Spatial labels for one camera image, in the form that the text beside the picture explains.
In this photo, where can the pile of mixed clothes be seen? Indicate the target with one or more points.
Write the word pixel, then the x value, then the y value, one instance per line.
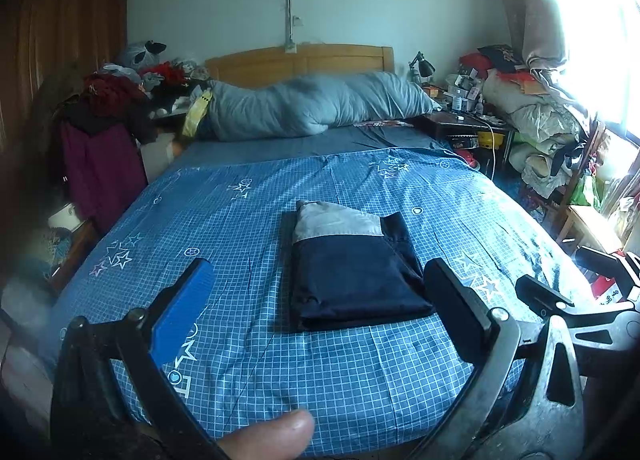
pixel 115 95

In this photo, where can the red folded cloth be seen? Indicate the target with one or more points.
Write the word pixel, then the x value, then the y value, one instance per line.
pixel 475 63

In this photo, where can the blue checked star bed sheet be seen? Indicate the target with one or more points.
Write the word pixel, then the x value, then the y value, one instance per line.
pixel 225 220

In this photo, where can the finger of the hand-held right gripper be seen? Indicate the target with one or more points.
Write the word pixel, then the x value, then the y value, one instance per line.
pixel 545 292

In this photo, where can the brown wooden wardrobe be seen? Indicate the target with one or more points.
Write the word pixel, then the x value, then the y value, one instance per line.
pixel 65 30

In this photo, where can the light wooden stool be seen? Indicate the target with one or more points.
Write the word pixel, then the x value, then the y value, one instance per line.
pixel 585 217

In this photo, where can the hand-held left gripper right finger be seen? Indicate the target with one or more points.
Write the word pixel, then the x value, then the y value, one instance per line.
pixel 457 310

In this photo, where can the dark wooden chair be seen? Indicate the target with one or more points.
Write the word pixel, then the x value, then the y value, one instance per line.
pixel 595 140

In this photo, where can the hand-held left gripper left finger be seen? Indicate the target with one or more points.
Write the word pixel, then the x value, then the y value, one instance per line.
pixel 182 310

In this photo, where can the bottles and boxes clutter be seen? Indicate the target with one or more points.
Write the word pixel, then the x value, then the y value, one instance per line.
pixel 465 88

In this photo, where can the panda plush toy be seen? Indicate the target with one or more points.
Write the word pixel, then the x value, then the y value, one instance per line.
pixel 142 55

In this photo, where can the navy and grey garment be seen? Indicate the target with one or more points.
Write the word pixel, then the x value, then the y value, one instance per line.
pixel 350 280

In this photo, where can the black cloth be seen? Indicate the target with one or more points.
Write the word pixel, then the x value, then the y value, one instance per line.
pixel 560 160

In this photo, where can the dark wooden nightstand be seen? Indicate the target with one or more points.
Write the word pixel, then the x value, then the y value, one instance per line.
pixel 450 123

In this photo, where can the grey rolled duvet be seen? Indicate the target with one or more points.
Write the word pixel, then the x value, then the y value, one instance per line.
pixel 300 110

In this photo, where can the plain blue bed sheet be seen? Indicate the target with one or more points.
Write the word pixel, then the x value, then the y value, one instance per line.
pixel 300 148

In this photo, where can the red patterned cloth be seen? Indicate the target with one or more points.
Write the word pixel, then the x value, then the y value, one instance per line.
pixel 385 124

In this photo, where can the pile of folded bedding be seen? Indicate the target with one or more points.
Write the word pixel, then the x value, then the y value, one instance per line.
pixel 540 120

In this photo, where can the wooden headboard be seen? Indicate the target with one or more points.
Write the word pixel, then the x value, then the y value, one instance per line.
pixel 300 60

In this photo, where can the black patterned cushion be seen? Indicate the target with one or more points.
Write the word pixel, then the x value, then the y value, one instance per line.
pixel 500 55

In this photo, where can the person's left hand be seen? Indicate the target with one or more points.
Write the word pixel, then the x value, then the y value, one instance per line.
pixel 270 435

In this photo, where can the window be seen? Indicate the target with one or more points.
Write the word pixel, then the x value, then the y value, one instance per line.
pixel 600 40

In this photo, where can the green plastic bag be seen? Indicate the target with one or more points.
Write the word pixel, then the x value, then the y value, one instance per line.
pixel 585 190

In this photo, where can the grey curtain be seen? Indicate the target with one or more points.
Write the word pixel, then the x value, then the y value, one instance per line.
pixel 542 15

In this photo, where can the purple garment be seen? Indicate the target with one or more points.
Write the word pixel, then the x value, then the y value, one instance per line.
pixel 105 175

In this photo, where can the white box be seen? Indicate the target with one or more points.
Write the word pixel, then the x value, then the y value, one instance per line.
pixel 65 217

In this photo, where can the black desk lamp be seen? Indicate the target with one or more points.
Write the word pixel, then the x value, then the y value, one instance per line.
pixel 425 68

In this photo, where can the red plastic bag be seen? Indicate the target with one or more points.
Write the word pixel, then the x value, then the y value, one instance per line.
pixel 470 158

